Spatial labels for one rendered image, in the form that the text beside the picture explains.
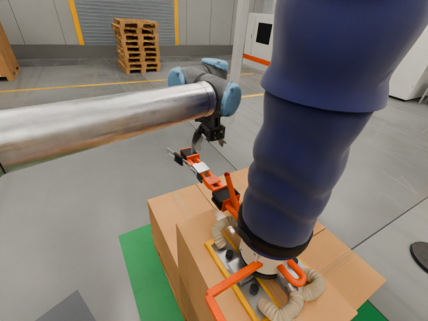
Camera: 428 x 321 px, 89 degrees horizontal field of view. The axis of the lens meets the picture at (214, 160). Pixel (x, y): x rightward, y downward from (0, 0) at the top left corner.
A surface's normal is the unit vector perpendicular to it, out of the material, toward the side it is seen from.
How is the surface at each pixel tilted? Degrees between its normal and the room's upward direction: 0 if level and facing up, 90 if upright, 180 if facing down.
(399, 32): 86
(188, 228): 0
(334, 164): 79
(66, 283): 0
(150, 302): 0
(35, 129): 58
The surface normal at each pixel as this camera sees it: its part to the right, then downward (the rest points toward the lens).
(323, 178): 0.31, 0.35
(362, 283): 0.07, -0.82
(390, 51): 0.26, 0.65
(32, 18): 0.49, 0.53
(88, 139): 0.70, 0.56
